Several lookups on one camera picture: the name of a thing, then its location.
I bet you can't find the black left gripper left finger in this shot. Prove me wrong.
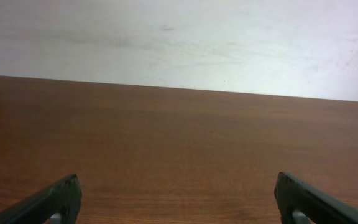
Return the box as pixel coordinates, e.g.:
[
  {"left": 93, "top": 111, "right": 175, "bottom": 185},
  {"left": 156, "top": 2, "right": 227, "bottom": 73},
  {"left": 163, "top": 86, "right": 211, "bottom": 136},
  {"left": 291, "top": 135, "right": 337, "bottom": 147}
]
[{"left": 0, "top": 174, "right": 82, "bottom": 224}]

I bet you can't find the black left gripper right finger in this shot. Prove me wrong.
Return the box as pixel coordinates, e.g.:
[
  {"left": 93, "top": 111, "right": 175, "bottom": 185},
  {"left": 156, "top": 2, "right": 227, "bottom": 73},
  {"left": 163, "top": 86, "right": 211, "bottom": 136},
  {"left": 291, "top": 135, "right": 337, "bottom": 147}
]
[{"left": 274, "top": 172, "right": 358, "bottom": 224}]

